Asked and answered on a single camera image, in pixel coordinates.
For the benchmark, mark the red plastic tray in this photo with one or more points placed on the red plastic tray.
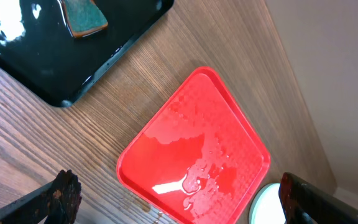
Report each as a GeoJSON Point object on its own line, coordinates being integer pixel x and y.
{"type": "Point", "coordinates": [198, 159]}

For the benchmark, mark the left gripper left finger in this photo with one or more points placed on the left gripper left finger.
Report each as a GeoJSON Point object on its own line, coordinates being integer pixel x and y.
{"type": "Point", "coordinates": [55, 202]}

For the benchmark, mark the light blue plate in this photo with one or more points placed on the light blue plate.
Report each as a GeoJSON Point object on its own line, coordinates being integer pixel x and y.
{"type": "Point", "coordinates": [266, 208]}

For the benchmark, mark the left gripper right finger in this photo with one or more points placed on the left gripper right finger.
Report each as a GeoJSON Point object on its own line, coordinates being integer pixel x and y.
{"type": "Point", "coordinates": [303, 203]}

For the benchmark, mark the black rectangular water tray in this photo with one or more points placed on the black rectangular water tray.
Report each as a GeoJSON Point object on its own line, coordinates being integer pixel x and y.
{"type": "Point", "coordinates": [38, 50]}

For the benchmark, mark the green and orange sponge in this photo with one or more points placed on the green and orange sponge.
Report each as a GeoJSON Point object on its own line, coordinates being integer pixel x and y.
{"type": "Point", "coordinates": [83, 17]}

